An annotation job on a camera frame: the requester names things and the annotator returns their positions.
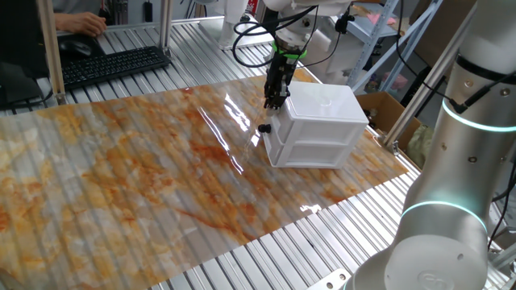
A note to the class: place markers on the open cardboard box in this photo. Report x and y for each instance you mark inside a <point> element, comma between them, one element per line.
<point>387,106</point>

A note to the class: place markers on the black mouse pad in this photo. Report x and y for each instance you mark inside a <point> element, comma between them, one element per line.
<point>96,46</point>

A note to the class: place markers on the black computer monitor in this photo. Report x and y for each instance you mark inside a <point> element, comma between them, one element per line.
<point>20,40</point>

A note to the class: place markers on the person's grey shirt torso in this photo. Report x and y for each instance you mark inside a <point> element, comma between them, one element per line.
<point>76,5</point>

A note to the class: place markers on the pink soft object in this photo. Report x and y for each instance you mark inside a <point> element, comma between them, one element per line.
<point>397,81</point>

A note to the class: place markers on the white foam blocks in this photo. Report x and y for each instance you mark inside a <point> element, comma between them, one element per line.
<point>338,60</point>

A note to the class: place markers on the tan frame post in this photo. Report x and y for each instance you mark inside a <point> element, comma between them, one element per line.
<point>52,48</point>

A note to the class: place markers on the person's bare hand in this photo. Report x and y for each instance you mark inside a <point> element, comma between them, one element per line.
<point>86,24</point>

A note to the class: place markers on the black keyboard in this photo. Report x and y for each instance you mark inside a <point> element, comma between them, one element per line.
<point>113,64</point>

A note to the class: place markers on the white plastic drawer cabinet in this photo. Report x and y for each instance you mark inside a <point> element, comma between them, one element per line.
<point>322,100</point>

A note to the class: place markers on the grey metal profile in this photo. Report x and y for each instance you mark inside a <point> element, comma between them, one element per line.
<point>121,12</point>

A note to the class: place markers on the grey aluminium frame post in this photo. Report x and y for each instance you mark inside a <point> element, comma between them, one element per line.
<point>164,24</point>

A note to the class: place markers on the orange marble pattern mat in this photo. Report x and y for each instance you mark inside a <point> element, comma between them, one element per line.
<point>121,161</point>

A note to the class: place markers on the red canister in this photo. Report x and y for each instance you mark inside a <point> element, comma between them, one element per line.
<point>252,7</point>

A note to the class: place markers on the slanted aluminium frame post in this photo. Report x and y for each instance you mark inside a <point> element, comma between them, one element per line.
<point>415,108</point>

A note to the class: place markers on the black computer mouse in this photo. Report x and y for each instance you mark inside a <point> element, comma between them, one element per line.
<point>76,48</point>

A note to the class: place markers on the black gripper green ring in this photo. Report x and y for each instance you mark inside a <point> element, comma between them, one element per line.
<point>282,76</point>

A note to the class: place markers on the black wall adapter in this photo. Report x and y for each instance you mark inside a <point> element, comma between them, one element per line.
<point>148,11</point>

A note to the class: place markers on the olive green bag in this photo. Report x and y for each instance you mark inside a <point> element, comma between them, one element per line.
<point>419,149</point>

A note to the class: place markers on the metal bracket plate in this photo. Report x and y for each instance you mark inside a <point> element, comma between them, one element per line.
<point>330,280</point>

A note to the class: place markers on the person's forearm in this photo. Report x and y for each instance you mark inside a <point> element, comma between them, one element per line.
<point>60,22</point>

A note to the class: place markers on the large brown cardboard panel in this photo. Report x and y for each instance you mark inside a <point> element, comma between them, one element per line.
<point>435,32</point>

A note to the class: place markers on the blue grey metal shelf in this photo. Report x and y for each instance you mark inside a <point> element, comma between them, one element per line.
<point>363,28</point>

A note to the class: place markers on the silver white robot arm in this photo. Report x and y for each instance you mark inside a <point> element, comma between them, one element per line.
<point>463,141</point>

